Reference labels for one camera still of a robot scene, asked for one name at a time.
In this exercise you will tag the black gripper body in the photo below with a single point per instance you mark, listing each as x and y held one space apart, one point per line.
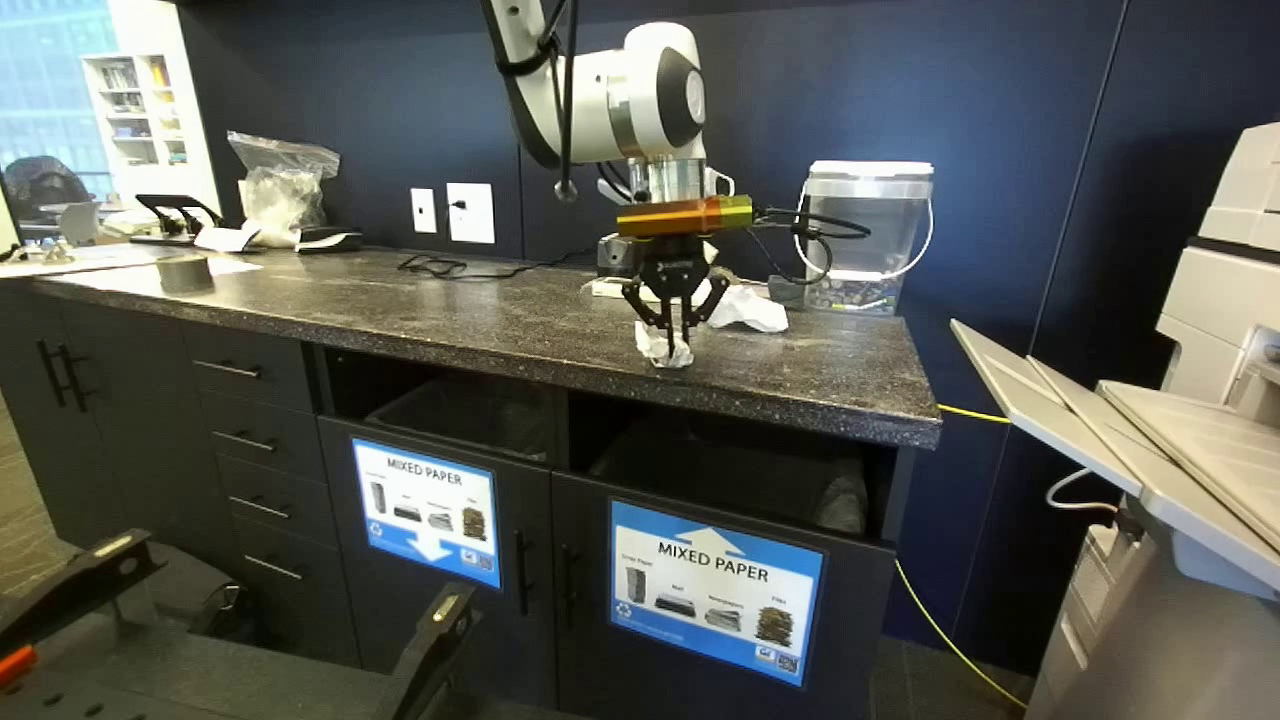
672 270

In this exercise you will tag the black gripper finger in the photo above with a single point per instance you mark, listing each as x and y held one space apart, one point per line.
710 303
644 313

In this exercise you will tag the white paper small back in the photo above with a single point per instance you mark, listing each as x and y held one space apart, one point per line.
663 350

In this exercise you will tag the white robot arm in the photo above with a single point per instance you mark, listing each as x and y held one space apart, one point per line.
637 102

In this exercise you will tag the left black bin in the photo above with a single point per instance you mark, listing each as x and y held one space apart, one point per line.
479 412

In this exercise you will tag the black bin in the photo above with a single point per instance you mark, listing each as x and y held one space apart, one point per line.
757 477
479 412

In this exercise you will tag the right black bin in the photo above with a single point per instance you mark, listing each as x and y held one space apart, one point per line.
757 477

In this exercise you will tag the clear plastic bucket with lid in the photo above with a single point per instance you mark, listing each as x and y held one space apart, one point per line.
862 227

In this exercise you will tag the dark cabinet with drawers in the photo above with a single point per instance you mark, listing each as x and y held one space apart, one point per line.
237 449

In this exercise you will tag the left blue mixed paper sign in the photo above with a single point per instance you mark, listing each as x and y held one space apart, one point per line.
430 509

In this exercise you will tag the blue mixed paper sign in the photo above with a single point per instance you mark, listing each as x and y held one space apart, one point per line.
430 509
715 591

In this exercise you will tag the right blue mixed paper sign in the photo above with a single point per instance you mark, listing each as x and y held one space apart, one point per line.
715 591

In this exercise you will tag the clear plastic bag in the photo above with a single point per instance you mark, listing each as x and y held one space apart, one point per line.
280 185

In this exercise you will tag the white office printer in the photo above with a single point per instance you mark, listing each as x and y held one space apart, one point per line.
1175 604

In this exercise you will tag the orange wrist camera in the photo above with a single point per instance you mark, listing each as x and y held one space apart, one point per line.
687 217

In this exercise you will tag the white wall outlet plate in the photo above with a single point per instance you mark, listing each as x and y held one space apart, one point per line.
469 214

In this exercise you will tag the white wall switch plate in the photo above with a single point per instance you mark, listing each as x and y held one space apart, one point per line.
423 206

